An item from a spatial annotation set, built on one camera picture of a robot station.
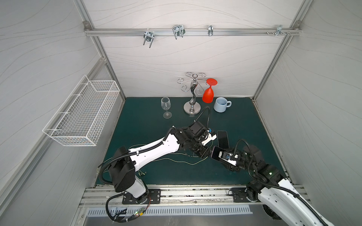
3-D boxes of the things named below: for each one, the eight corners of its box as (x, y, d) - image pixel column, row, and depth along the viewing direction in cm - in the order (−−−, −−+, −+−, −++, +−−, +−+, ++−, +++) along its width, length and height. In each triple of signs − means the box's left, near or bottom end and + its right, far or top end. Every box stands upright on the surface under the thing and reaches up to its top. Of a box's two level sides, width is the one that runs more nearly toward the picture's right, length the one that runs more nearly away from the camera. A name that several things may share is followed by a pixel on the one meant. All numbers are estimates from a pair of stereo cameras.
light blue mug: (214, 113, 115) (216, 105, 107) (213, 105, 120) (215, 97, 113) (230, 113, 115) (233, 105, 107) (227, 105, 121) (230, 97, 113)
